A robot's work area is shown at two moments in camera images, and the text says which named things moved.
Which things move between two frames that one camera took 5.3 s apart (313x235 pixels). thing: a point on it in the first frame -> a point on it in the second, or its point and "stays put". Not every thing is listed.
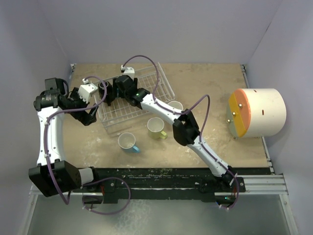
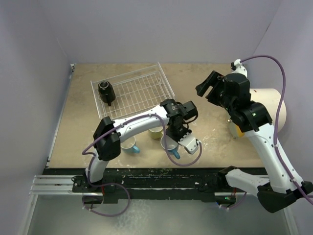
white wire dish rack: [121, 112] stays put
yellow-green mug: [155, 126] stays put
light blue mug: [126, 140] stays put
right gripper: [116, 88] -> [215, 80]
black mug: [110, 96] stays put
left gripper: [85, 118] -> [186, 131]
